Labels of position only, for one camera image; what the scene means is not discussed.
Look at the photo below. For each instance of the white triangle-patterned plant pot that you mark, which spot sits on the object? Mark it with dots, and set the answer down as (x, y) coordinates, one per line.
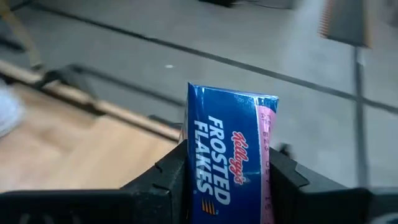
(7, 109)

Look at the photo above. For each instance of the dark floor mat orange edge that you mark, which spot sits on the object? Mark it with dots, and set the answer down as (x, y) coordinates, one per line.
(345, 21)

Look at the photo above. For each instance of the blue Frosted Flakes cereal box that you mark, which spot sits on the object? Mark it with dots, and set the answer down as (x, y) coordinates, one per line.
(227, 155)

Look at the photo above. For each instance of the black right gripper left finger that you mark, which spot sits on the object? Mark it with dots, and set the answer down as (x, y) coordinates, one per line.
(149, 202)

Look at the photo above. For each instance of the black aluminium table frame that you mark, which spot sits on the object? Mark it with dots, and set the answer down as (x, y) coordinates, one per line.
(71, 82)

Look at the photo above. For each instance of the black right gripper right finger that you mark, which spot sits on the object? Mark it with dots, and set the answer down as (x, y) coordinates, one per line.
(311, 202)

